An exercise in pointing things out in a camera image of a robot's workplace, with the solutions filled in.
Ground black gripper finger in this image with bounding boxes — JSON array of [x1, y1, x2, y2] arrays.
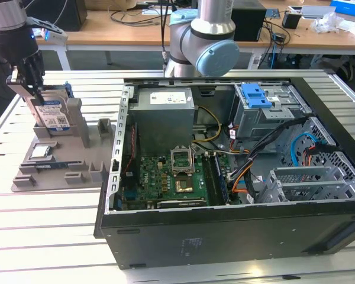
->
[[5, 66, 46, 105], [25, 50, 46, 91]]

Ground hard disk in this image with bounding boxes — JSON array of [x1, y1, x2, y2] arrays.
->
[[20, 82, 75, 133]]

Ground metal disk bay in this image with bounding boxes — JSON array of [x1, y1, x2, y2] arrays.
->
[[257, 165, 355, 205]]

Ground large black computer tower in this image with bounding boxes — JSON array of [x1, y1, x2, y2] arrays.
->
[[23, 0, 88, 32]]

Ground silver CPU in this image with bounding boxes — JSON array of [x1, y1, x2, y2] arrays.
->
[[29, 146, 51, 160]]

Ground grey parts rack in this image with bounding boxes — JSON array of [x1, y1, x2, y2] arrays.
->
[[11, 99, 119, 193]]

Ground dark RAM stick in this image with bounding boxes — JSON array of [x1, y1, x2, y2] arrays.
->
[[35, 161, 84, 172]]

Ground grey power supply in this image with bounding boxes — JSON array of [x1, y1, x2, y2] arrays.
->
[[128, 87, 196, 149]]

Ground green motherboard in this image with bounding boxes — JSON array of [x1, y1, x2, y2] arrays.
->
[[120, 144, 229, 208]]

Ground metal socket cover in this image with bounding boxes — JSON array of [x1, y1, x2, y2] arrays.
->
[[169, 146, 193, 178]]

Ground locking lever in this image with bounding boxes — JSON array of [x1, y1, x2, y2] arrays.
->
[[189, 144, 197, 171]]

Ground CPU socket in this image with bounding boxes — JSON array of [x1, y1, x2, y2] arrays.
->
[[174, 176, 195, 193]]

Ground black graphics card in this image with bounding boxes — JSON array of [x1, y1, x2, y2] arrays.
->
[[147, 198, 209, 209]]

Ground black RAM slot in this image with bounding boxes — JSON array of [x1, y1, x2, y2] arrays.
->
[[202, 152, 218, 206]]

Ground small black box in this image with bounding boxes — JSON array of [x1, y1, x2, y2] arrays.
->
[[232, 7, 267, 42]]

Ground blue plastic drive latch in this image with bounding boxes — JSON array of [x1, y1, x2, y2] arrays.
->
[[241, 83, 273, 109]]

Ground metal drive cage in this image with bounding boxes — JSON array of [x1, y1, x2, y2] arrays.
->
[[232, 83, 313, 140]]

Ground black PC case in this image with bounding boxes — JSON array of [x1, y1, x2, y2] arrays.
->
[[93, 69, 355, 270]]

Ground black pen cup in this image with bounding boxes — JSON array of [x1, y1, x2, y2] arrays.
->
[[282, 11, 302, 30]]

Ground white flat box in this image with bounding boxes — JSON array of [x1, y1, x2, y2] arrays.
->
[[301, 5, 337, 20]]

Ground clear plastic bag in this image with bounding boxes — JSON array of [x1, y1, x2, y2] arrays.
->
[[309, 13, 346, 34]]

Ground white box dark opening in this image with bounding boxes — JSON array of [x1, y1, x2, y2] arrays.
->
[[336, 21, 355, 38]]

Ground blue flat box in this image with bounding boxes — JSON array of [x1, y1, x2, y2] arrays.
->
[[331, 0, 355, 15]]

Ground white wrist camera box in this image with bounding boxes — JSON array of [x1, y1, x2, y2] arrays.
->
[[43, 27, 69, 46]]

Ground wooden desk white frame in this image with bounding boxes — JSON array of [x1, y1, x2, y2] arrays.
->
[[0, 0, 355, 72]]

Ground thin black cable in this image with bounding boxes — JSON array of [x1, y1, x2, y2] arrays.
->
[[108, 8, 172, 28]]

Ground red and black wire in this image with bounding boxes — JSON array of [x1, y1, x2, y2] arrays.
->
[[127, 122, 138, 172]]

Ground yellow wires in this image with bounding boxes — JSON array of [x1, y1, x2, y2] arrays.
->
[[192, 105, 222, 149]]

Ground orange wires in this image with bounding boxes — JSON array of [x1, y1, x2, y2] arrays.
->
[[232, 168, 255, 195]]

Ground black wire bundle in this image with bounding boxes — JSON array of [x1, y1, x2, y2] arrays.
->
[[227, 117, 311, 181]]

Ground black cable tangle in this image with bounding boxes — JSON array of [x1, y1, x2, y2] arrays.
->
[[262, 17, 292, 70]]

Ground light blue wire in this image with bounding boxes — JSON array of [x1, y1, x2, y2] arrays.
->
[[290, 132, 326, 166]]

